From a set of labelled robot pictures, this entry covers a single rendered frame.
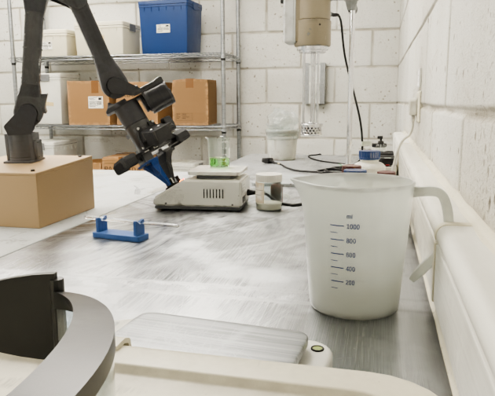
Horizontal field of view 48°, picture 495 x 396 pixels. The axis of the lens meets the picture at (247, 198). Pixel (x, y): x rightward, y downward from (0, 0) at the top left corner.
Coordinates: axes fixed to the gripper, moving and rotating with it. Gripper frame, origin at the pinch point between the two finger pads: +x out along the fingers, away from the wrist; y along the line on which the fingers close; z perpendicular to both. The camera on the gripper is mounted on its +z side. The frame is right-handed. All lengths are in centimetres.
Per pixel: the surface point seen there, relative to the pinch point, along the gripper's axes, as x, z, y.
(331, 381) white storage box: 13, 96, -52
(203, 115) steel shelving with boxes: -25, -170, 139
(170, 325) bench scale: 14, 65, -44
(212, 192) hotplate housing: 9.4, 8.3, 3.1
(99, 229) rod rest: 4.1, 14.8, -25.6
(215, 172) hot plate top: 6.0, 10.0, 5.3
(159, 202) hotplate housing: 5.6, -0.3, -4.8
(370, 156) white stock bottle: 19.9, 28.4, 30.3
